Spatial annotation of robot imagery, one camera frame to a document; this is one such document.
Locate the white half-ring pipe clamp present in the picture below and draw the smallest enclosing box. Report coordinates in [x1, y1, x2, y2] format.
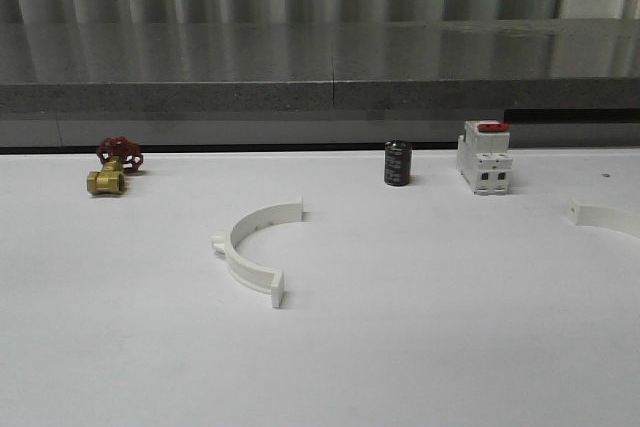
[568, 199, 640, 239]

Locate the black cylindrical capacitor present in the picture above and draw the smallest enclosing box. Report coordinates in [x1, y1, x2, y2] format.
[384, 140, 412, 187]

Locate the grey stone countertop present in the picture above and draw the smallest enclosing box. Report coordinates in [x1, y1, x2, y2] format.
[1, 20, 639, 121]

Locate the brass valve red handwheel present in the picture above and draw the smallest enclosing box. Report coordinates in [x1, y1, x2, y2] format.
[86, 137, 144, 195]

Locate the white circuit breaker red switch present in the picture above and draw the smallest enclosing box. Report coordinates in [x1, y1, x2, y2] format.
[456, 120, 513, 195]

